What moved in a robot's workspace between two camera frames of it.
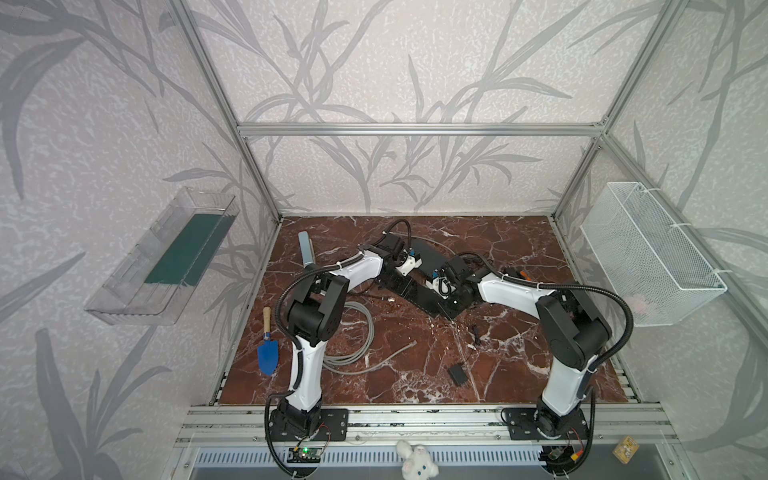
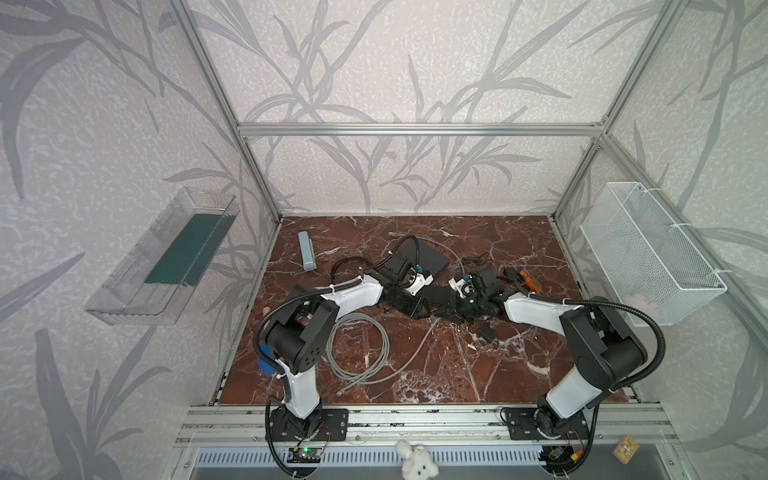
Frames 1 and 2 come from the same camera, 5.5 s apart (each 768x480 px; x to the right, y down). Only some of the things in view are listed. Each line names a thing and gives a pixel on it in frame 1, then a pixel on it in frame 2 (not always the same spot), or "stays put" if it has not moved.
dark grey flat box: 432,255 stays put
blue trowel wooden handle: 268,348 stays put
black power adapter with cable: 457,371 → 486,332
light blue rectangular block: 307,249 stays put
